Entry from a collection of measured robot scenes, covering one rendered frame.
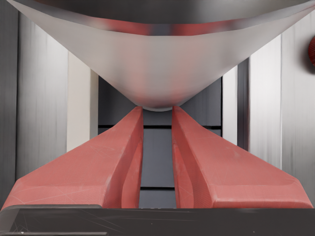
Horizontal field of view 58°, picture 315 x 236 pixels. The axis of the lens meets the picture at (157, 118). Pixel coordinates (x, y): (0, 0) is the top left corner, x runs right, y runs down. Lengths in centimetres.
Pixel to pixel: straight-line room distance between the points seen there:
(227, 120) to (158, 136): 4
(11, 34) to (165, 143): 15
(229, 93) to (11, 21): 17
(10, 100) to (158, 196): 13
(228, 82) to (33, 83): 15
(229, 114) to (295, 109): 8
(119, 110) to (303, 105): 15
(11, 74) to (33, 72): 2
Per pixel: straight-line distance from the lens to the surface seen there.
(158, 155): 18
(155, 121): 18
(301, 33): 26
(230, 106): 19
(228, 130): 19
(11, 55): 25
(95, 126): 16
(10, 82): 24
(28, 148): 25
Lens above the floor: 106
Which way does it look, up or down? 89 degrees down
